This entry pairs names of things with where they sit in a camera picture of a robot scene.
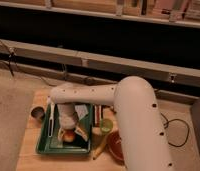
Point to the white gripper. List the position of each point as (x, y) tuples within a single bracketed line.
[(68, 119)]

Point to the orange red apple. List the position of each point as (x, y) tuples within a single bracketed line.
[(69, 136)]

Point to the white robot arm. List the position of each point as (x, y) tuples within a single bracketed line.
[(143, 139)]

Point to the green plastic tray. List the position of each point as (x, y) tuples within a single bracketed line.
[(51, 145)]

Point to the white folded paper napkin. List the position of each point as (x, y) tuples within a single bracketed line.
[(81, 110)]

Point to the red striped object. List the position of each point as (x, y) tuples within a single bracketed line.
[(98, 114)]

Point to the small metal cup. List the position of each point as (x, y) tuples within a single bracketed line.
[(38, 113)]

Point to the orange brown bowl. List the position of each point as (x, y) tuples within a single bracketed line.
[(114, 146)]

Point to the white handled brush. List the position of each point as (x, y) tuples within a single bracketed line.
[(51, 116)]

